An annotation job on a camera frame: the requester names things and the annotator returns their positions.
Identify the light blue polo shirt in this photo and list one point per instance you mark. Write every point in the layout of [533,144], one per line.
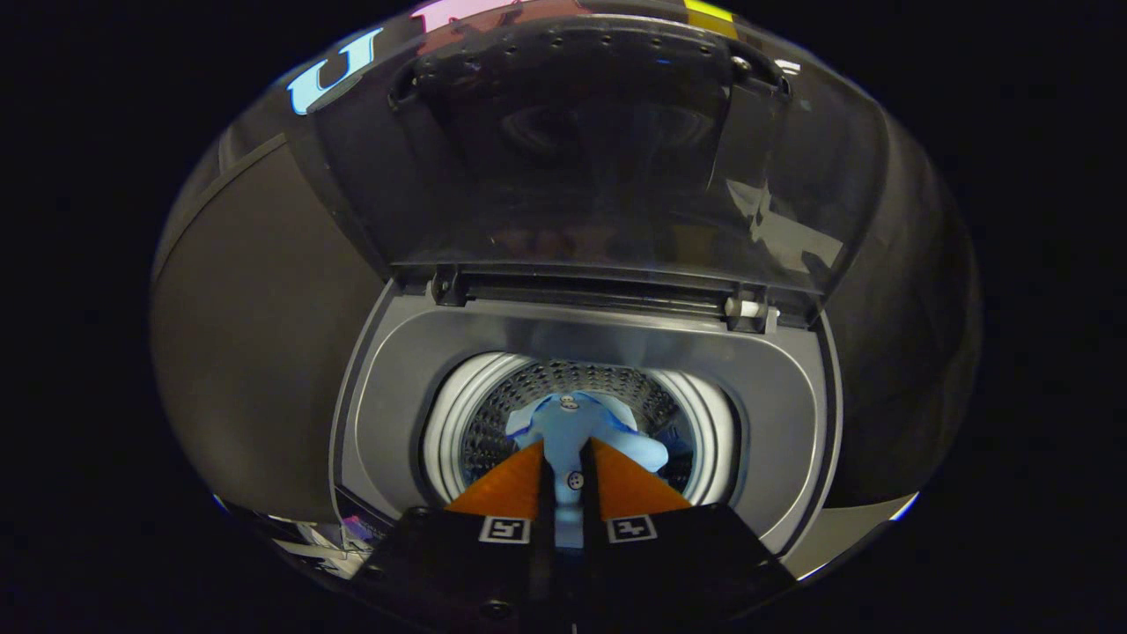
[568,431]

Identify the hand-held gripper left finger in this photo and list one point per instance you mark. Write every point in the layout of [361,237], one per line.
[544,528]

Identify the dark transparent washing machine lid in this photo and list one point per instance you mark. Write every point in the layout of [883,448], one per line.
[572,194]

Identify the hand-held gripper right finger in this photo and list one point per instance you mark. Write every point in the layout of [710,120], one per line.
[590,528]

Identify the black backdrop cloth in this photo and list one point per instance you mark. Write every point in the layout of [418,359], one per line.
[916,308]

